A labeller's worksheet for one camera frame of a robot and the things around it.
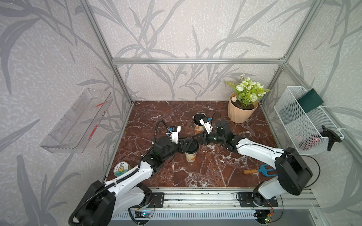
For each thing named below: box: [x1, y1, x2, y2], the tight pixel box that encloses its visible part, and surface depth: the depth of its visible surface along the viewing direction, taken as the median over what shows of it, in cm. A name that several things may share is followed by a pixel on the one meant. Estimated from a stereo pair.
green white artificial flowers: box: [225, 73, 272, 105], surface depth 88 cm
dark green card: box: [296, 88, 324, 114], surface depth 72 cm
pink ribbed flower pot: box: [227, 91, 259, 124], surface depth 100 cm
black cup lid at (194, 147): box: [185, 139, 199, 154], surface depth 76 cm
